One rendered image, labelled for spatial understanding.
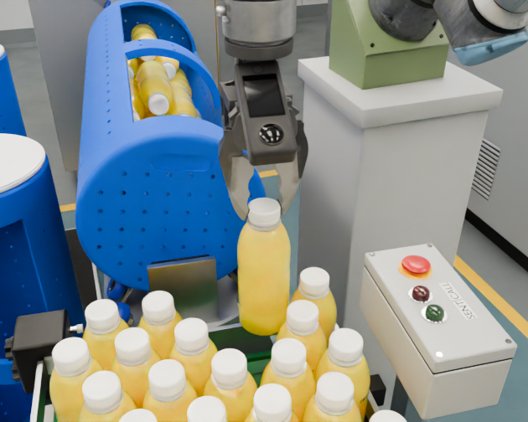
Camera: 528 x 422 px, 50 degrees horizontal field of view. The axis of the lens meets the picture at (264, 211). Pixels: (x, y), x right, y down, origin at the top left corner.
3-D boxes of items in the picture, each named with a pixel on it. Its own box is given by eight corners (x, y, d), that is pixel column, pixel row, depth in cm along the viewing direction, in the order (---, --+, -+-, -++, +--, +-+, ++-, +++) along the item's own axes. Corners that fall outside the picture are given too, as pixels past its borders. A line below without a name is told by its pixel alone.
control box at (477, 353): (421, 296, 84) (432, 240, 79) (498, 405, 68) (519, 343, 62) (358, 307, 82) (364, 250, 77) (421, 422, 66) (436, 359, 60)
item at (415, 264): (421, 259, 75) (422, 251, 75) (434, 275, 73) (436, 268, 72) (396, 262, 75) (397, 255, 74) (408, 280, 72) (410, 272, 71)
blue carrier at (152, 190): (188, 103, 167) (198, 2, 153) (252, 293, 96) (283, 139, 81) (86, 95, 159) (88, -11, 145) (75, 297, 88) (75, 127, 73)
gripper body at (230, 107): (280, 122, 70) (282, 23, 63) (300, 153, 63) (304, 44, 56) (219, 128, 68) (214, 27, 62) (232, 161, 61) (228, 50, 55)
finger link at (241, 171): (237, 199, 72) (249, 133, 68) (247, 224, 68) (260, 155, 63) (213, 198, 72) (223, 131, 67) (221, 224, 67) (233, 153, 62)
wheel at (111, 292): (126, 270, 94) (116, 266, 93) (132, 281, 90) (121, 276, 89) (113, 294, 94) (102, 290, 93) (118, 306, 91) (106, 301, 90)
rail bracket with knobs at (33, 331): (91, 355, 88) (80, 305, 82) (91, 391, 82) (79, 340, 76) (24, 366, 86) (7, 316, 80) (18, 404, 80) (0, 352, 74)
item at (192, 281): (216, 311, 92) (213, 249, 85) (219, 321, 90) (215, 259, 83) (154, 321, 90) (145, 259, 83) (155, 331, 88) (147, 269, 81)
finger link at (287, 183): (292, 188, 74) (282, 126, 68) (307, 213, 69) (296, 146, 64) (270, 195, 73) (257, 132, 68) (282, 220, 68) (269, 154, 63)
